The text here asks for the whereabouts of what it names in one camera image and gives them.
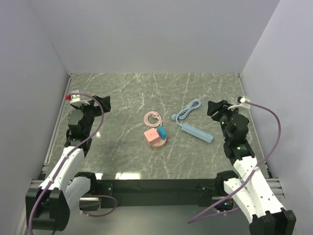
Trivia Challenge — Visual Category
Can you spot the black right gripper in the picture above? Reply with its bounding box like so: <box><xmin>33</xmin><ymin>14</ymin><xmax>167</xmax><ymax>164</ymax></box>
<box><xmin>206</xmin><ymin>100</ymin><xmax>242</xmax><ymax>142</ymax></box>

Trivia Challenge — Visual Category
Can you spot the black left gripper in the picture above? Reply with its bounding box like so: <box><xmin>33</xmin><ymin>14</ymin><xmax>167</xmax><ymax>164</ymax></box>
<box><xmin>74</xmin><ymin>95</ymin><xmax>111</xmax><ymax>135</ymax></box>

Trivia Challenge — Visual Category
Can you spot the blue plug adapter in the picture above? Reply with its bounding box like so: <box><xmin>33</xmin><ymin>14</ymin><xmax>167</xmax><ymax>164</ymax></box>
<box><xmin>156</xmin><ymin>125</ymin><xmax>167</xmax><ymax>140</ymax></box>

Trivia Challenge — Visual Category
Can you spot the pink cube socket adapter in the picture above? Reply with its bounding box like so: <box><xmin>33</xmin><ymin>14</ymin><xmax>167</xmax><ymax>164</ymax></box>
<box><xmin>143</xmin><ymin>128</ymin><xmax>161</xmax><ymax>146</ymax></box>

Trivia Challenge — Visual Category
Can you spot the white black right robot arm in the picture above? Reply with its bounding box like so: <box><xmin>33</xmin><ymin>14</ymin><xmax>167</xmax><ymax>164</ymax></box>
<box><xmin>207</xmin><ymin>97</ymin><xmax>296</xmax><ymax>235</ymax></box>

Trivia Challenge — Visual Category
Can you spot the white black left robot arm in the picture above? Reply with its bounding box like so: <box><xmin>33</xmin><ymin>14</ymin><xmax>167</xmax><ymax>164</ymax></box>
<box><xmin>25</xmin><ymin>92</ymin><xmax>111</xmax><ymax>234</ymax></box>

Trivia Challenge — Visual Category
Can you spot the light blue power strip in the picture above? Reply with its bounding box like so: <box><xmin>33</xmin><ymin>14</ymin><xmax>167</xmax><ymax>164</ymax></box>
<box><xmin>181</xmin><ymin>123</ymin><xmax>214</xmax><ymax>143</ymax></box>

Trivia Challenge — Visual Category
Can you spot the pink round power strip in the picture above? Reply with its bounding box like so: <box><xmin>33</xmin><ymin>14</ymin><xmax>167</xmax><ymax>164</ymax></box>
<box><xmin>151</xmin><ymin>138</ymin><xmax>167</xmax><ymax>148</ymax></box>

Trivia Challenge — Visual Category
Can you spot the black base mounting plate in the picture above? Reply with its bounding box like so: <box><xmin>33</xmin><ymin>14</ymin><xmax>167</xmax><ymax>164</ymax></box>
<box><xmin>78</xmin><ymin>179</ymin><xmax>245</xmax><ymax>212</ymax></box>

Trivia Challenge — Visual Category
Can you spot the light blue power cord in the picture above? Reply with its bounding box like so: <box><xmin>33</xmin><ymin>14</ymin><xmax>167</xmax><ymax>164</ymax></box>
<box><xmin>171</xmin><ymin>98</ymin><xmax>203</xmax><ymax>128</ymax></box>

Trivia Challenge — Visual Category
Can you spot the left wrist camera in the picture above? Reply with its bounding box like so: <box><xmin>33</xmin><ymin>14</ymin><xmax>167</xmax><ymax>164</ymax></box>
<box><xmin>65</xmin><ymin>94</ymin><xmax>90</xmax><ymax>107</ymax></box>

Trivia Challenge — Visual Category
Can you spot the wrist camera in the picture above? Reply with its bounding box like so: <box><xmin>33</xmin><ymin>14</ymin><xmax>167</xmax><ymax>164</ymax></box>
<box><xmin>227</xmin><ymin>96</ymin><xmax>251</xmax><ymax>110</ymax></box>
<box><xmin>65</xmin><ymin>94</ymin><xmax>90</xmax><ymax>107</ymax></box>

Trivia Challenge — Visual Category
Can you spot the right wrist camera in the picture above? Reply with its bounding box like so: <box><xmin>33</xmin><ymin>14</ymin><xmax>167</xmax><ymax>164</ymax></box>
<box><xmin>227</xmin><ymin>96</ymin><xmax>251</xmax><ymax>110</ymax></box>

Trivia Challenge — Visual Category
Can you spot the pink coiled power cord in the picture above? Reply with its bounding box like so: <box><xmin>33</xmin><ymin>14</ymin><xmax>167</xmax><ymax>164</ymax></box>
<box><xmin>143</xmin><ymin>110</ymin><xmax>164</xmax><ymax>128</ymax></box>

